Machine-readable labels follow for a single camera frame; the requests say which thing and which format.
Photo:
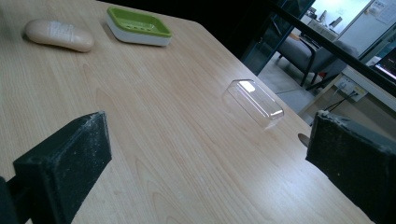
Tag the laptop screen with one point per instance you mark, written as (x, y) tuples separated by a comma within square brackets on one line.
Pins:
[(386, 67)]

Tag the clear plastic lid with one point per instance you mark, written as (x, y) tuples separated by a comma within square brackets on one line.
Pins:
[(253, 102)]

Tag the beige soap bar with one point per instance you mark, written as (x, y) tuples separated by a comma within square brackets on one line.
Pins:
[(59, 35)]

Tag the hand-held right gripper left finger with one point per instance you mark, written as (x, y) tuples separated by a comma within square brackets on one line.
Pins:
[(67, 165)]

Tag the green and white soap dish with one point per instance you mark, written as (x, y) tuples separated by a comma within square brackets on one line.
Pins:
[(137, 26)]

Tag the black metal rail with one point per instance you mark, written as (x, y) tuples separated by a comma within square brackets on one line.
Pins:
[(336, 46)]

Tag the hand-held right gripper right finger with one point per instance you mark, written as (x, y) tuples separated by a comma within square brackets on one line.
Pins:
[(358, 155)]

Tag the white power strip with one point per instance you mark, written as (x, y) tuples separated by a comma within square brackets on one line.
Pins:
[(349, 87)]

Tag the dark glass partition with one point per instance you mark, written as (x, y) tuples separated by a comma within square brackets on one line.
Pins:
[(271, 34)]

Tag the grey armchair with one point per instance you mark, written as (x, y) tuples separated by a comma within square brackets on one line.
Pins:
[(311, 57)]

